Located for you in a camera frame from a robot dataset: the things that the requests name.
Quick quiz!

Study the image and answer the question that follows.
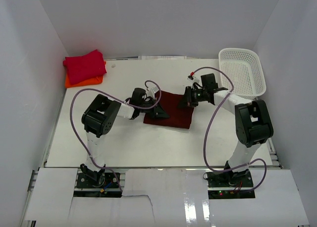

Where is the dark red t-shirt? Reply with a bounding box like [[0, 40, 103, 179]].
[[143, 91, 194, 129]]

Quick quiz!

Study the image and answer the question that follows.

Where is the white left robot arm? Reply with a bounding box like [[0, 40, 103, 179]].
[[80, 88, 170, 186]]

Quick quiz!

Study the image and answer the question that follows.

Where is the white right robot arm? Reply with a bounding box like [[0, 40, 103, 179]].
[[178, 73, 273, 186]]

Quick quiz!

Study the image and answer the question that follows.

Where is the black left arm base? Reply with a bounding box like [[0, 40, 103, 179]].
[[73, 172, 122, 198]]

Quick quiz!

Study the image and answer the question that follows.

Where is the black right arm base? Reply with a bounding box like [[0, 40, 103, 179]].
[[203, 172, 256, 200]]

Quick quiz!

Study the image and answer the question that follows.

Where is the white perforated plastic basket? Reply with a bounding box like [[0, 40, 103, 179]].
[[218, 48, 266, 100]]

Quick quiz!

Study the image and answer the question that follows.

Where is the folded orange t-shirt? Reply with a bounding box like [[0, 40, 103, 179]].
[[65, 61, 107, 88]]

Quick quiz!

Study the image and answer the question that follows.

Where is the folded bright red t-shirt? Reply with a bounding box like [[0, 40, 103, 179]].
[[63, 50, 104, 71]]

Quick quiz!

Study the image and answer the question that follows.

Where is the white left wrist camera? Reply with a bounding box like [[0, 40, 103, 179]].
[[148, 86, 160, 95]]

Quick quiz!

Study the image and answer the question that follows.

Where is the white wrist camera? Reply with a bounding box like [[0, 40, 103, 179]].
[[187, 74, 200, 87], [148, 86, 160, 95]]

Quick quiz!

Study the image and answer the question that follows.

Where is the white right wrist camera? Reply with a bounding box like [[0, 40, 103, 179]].
[[187, 74, 200, 87]]

